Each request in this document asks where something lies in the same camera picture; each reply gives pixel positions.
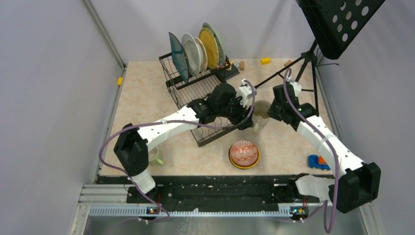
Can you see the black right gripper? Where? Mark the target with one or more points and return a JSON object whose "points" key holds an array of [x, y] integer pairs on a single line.
{"points": [[271, 113]]}

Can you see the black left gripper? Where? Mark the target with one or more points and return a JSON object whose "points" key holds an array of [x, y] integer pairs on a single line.
{"points": [[241, 116]]}

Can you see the beige mug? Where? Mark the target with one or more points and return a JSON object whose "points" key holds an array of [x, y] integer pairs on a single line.
{"points": [[260, 115]]}

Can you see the black wire dish rack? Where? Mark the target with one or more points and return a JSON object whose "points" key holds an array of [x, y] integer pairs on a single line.
{"points": [[197, 87]]}

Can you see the light green flower plate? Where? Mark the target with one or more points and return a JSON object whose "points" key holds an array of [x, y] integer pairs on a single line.
{"points": [[220, 44]]}

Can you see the white plate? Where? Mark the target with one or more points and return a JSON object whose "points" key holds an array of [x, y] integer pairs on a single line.
{"points": [[193, 52]]}

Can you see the dark teal square plate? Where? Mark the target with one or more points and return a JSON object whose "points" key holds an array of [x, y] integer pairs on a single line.
{"points": [[179, 57]]}

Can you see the cream floral plate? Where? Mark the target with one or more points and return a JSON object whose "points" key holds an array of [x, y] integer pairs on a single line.
{"points": [[204, 62]]}

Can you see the yellow bamboo pattern plate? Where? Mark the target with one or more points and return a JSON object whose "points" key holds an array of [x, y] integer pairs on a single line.
{"points": [[209, 41]]}

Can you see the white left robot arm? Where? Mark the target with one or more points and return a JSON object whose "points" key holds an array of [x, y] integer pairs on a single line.
{"points": [[135, 142]]}

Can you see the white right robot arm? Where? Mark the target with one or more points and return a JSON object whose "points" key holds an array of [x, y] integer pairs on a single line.
{"points": [[355, 182]]}

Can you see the small wooden block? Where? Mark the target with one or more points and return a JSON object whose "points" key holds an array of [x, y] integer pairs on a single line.
{"points": [[242, 65]]}

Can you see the brown wooden block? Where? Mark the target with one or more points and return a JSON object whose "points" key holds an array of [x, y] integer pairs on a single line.
{"points": [[288, 63]]}

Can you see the clear round lid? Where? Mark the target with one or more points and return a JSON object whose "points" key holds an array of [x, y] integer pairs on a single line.
{"points": [[251, 61]]}

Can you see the yellow lego block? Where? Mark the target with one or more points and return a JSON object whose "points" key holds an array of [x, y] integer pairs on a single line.
{"points": [[265, 61]]}

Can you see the red patterned bowl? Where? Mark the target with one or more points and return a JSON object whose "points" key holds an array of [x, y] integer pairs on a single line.
{"points": [[244, 152]]}

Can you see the blue toy car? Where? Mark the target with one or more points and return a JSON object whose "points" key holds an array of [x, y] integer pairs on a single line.
{"points": [[312, 161]]}

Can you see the yellow bowl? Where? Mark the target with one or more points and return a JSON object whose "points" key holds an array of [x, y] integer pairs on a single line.
{"points": [[244, 167]]}

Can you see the green white mug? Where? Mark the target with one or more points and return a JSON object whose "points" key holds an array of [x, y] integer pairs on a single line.
{"points": [[155, 156]]}

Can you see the black music stand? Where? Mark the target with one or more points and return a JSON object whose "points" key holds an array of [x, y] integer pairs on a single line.
{"points": [[335, 24]]}

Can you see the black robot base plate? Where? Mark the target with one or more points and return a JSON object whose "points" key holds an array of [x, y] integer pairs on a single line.
{"points": [[229, 194]]}

